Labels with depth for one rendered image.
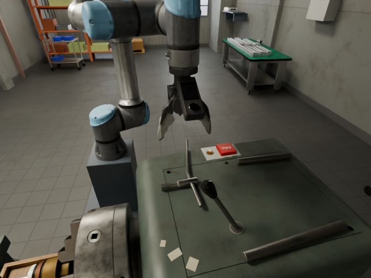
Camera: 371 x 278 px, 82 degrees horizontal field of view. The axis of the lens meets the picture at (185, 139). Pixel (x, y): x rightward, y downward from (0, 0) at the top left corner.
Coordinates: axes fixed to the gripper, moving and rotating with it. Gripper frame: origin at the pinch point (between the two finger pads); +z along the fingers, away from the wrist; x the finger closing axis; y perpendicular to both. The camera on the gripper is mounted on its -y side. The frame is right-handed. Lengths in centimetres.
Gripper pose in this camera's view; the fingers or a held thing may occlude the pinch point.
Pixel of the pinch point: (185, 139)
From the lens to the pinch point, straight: 61.9
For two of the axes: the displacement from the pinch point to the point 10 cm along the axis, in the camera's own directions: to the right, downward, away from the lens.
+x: -9.7, 1.3, -1.9
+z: 0.0, 8.3, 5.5
